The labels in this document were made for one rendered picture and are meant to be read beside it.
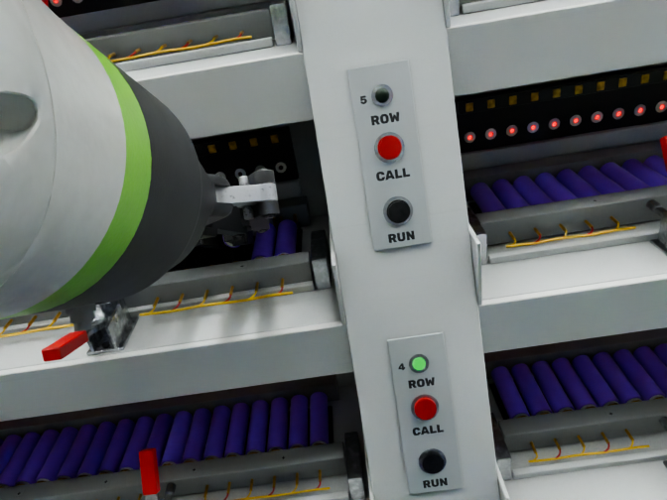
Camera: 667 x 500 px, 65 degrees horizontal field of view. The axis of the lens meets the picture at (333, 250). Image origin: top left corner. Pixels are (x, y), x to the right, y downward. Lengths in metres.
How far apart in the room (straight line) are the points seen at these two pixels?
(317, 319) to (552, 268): 0.18
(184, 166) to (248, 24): 0.26
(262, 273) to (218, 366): 0.08
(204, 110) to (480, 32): 0.19
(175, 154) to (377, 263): 0.21
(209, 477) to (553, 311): 0.32
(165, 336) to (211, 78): 0.19
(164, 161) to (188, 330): 0.25
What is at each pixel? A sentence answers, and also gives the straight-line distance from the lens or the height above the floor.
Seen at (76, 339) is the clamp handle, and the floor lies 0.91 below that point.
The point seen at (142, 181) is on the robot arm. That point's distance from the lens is 0.16.
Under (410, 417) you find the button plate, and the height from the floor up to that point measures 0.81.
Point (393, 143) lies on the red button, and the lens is 0.36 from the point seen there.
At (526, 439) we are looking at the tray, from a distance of 0.52.
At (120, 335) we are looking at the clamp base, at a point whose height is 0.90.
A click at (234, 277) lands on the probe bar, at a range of 0.43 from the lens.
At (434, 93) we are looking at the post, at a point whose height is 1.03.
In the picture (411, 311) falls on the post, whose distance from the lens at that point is 0.38.
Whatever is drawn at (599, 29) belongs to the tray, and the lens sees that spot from 0.41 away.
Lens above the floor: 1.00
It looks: 9 degrees down
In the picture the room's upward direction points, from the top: 9 degrees counter-clockwise
